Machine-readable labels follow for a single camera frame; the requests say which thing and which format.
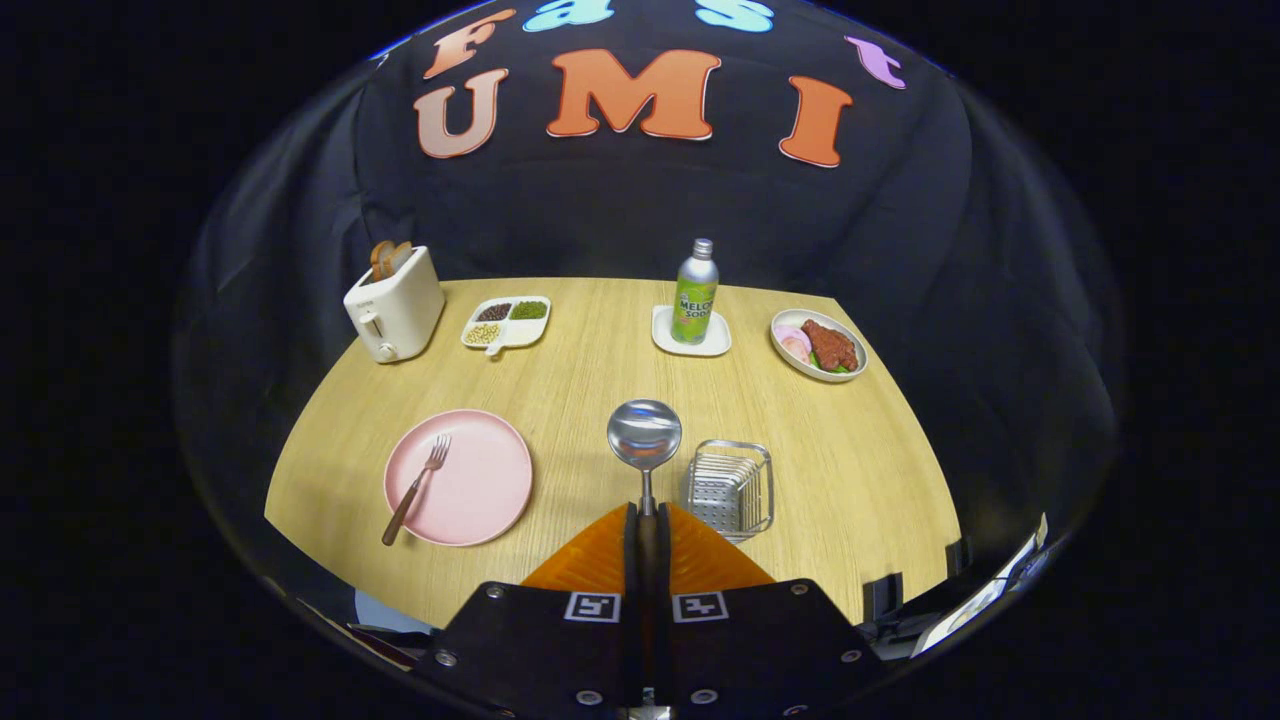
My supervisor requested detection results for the white divided dish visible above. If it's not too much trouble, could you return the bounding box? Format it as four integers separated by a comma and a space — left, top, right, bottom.
460, 295, 552, 358

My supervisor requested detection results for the green label soda bottle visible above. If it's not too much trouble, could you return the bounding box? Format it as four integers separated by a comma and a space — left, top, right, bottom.
671, 238, 720, 346

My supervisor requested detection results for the white round food plate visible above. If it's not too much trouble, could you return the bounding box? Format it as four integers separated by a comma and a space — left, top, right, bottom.
769, 308, 869, 384

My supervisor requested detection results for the wooden handled metal spoon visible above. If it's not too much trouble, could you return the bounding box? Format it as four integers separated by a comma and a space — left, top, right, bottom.
607, 399, 684, 691

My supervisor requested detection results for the pink round plate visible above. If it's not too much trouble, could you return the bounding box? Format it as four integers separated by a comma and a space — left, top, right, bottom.
384, 409, 534, 548

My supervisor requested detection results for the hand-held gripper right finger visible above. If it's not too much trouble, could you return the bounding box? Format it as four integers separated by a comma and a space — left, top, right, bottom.
655, 502, 886, 720

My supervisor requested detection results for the brown meat piece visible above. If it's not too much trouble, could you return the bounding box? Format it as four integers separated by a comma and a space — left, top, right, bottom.
800, 318, 859, 373

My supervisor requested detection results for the white toaster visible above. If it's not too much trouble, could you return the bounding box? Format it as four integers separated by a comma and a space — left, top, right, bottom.
343, 246, 447, 364

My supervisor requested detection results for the metal wire basket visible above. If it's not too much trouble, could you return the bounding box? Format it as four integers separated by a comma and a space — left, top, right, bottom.
680, 439, 776, 544

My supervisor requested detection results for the wooden handled metal fork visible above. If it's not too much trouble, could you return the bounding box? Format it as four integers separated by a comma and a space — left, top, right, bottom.
381, 433, 453, 547

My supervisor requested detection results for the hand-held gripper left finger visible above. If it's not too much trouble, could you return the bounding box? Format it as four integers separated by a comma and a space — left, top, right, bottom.
415, 503, 641, 720

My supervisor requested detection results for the white square coaster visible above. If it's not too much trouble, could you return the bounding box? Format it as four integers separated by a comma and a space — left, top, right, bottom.
651, 304, 732, 358

